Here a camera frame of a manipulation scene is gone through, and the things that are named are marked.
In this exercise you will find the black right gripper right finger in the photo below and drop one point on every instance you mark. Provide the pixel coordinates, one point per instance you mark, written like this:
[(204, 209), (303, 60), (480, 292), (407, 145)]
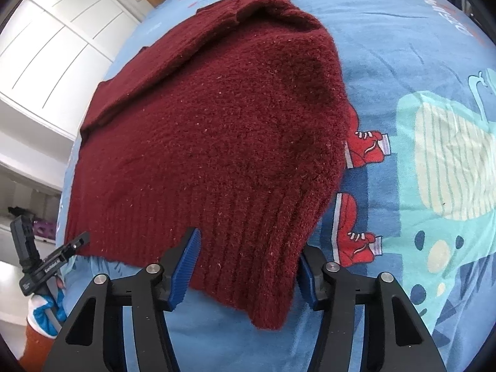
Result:
[(395, 337)]

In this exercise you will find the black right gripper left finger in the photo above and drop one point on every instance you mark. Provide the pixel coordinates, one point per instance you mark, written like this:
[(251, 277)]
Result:
[(120, 324)]

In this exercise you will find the dark red knitted sweater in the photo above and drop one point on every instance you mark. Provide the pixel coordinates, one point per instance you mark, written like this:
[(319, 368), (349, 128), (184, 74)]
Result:
[(234, 122)]

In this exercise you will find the purple item on shelf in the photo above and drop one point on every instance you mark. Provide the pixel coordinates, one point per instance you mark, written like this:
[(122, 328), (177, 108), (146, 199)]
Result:
[(44, 229)]

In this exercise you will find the light blue printed bed sheet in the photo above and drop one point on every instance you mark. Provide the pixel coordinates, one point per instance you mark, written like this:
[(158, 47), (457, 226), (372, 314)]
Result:
[(423, 74)]

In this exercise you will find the white wardrobe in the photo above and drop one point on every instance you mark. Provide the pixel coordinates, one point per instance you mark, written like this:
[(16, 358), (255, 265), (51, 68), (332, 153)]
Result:
[(53, 55)]

